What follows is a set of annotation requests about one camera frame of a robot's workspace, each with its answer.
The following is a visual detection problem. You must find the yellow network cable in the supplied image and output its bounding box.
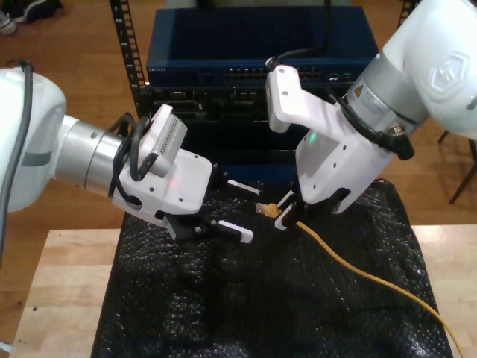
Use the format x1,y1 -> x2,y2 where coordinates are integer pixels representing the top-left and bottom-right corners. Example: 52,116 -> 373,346
255,201 -> 467,358

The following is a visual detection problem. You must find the black rack shelf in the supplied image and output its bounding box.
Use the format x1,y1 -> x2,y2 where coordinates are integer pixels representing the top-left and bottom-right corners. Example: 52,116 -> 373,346
178,121 -> 310,167

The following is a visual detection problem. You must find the black textured mat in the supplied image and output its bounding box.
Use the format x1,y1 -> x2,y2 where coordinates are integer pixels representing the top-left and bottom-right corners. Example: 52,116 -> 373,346
90,178 -> 454,358

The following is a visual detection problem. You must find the black server unit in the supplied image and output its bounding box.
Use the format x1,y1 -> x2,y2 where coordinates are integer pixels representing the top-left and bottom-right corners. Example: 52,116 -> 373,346
148,86 -> 351,122

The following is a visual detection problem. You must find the dark sneaker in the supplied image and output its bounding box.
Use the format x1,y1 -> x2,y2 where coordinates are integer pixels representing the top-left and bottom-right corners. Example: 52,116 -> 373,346
10,0 -> 65,24

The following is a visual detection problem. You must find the white sneaker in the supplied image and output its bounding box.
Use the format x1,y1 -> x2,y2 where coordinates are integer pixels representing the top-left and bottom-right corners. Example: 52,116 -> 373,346
0,10 -> 19,37

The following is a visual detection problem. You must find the blue rack base plate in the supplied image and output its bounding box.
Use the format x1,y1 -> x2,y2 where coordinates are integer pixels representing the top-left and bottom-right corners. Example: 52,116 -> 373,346
219,163 -> 299,183

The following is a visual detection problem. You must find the black camera cable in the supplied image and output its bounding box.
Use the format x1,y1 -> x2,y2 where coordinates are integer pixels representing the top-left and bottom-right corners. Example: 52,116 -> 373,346
266,0 -> 333,68

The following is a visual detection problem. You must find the blue network switch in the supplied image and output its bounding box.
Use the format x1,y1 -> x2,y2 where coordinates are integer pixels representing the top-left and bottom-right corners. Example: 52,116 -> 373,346
145,6 -> 384,89

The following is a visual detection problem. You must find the black perforated rack post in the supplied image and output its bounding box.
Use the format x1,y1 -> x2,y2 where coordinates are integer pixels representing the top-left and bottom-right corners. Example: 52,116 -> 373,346
109,0 -> 156,124
395,0 -> 419,29

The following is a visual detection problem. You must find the grey camera cable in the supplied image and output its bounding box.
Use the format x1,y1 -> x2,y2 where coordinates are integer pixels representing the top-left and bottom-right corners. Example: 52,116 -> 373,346
0,59 -> 35,269

